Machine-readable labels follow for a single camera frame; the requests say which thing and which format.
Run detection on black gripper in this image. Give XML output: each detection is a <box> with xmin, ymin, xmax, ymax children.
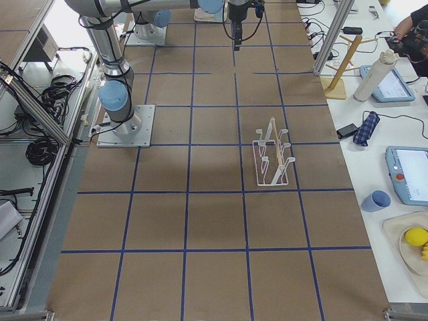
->
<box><xmin>227</xmin><ymin>0</ymin><xmax>249</xmax><ymax>51</ymax></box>

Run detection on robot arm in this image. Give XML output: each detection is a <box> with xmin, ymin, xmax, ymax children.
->
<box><xmin>66</xmin><ymin>1</ymin><xmax>264</xmax><ymax>135</ymax></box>
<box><xmin>133</xmin><ymin>10</ymin><xmax>171</xmax><ymax>40</ymax></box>

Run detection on blue cup on side table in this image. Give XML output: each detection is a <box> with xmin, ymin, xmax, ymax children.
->
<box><xmin>361</xmin><ymin>190</ymin><xmax>391</xmax><ymax>212</ymax></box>

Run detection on cream Rabbit tray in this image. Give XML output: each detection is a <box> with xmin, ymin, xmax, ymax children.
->
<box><xmin>193</xmin><ymin>8</ymin><xmax>227</xmax><ymax>23</ymax></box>

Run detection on wooden mug tree stand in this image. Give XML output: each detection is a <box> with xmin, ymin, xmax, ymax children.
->
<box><xmin>320</xmin><ymin>35</ymin><xmax>377</xmax><ymax>100</ymax></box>

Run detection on black power adapter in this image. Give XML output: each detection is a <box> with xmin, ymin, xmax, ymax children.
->
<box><xmin>336</xmin><ymin>123</ymin><xmax>359</xmax><ymax>140</ymax></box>

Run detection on cream cylindrical bottle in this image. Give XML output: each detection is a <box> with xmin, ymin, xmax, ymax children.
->
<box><xmin>353</xmin><ymin>49</ymin><xmax>399</xmax><ymax>102</ymax></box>

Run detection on blue plaid folded umbrella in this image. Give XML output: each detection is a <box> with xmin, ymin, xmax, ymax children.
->
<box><xmin>353</xmin><ymin>112</ymin><xmax>380</xmax><ymax>147</ymax></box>

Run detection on far blue teach pendant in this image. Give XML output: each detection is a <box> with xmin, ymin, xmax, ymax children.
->
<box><xmin>371</xmin><ymin>68</ymin><xmax>415</xmax><ymax>103</ymax></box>

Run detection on blue teach pendant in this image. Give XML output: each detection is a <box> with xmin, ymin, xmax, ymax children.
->
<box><xmin>371</xmin><ymin>68</ymin><xmax>415</xmax><ymax>103</ymax></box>
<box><xmin>385</xmin><ymin>146</ymin><xmax>427</xmax><ymax>206</ymax></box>

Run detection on person at side table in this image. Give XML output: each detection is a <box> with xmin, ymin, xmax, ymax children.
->
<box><xmin>394</xmin><ymin>5</ymin><xmax>428</xmax><ymax>77</ymax></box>

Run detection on beige control box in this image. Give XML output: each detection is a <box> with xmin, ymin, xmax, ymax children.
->
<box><xmin>23</xmin><ymin>24</ymin><xmax>58</xmax><ymax>62</ymax></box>

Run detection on near blue teach pendant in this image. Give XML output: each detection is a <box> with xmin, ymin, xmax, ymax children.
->
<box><xmin>385</xmin><ymin>146</ymin><xmax>427</xmax><ymax>206</ymax></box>

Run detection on yellow lemon toy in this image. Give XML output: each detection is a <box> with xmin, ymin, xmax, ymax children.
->
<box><xmin>405</xmin><ymin>227</ymin><xmax>428</xmax><ymax>247</ymax></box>

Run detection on cream plate on side table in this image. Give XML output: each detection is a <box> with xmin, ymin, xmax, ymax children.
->
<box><xmin>399</xmin><ymin>228</ymin><xmax>427</xmax><ymax>276</ymax></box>

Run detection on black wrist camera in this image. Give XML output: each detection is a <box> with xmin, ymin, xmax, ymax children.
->
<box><xmin>253</xmin><ymin>0</ymin><xmax>265</xmax><ymax>19</ymax></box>

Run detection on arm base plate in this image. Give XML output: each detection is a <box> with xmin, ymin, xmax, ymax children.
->
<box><xmin>96</xmin><ymin>104</ymin><xmax>155</xmax><ymax>148</ymax></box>
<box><xmin>127</xmin><ymin>21</ymin><xmax>167</xmax><ymax>47</ymax></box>

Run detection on aluminium frame post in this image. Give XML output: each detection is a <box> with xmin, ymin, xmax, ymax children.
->
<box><xmin>313</xmin><ymin>0</ymin><xmax>354</xmax><ymax>76</ymax></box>

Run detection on white wire cup rack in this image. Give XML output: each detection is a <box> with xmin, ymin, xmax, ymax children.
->
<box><xmin>251</xmin><ymin>117</ymin><xmax>296</xmax><ymax>187</ymax></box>

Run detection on coiled black cables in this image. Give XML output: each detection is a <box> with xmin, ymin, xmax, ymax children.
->
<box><xmin>25</xmin><ymin>136</ymin><xmax>57</xmax><ymax>167</ymax></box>

